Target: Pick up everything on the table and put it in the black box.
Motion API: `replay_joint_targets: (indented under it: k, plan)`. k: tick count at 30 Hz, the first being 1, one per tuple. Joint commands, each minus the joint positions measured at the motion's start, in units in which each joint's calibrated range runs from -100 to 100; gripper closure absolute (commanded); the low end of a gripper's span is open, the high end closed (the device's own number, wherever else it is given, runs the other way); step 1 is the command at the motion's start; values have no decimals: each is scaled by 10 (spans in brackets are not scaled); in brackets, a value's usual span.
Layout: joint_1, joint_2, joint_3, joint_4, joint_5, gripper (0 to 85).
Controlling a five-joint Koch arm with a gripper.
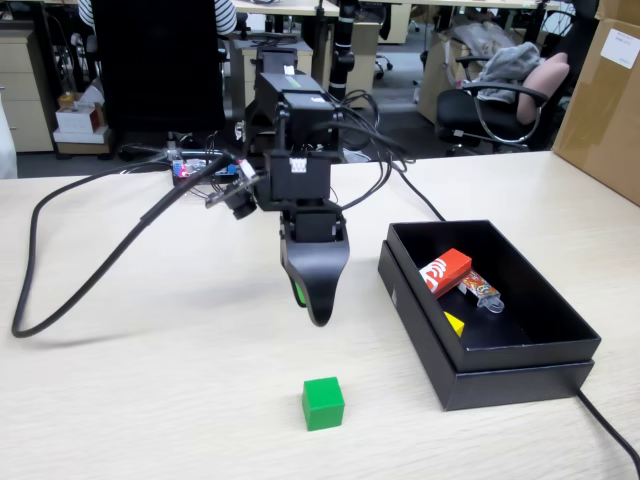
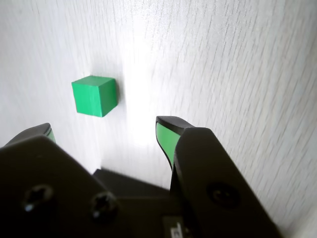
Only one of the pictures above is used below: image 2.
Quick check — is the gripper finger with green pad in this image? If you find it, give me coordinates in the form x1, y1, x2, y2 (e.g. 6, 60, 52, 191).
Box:
156, 116, 283, 238

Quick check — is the gripper finger black curved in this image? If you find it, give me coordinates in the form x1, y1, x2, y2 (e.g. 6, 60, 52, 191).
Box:
0, 122, 122, 238

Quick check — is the green cube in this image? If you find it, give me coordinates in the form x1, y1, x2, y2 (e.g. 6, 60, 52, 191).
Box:
71, 75, 116, 118

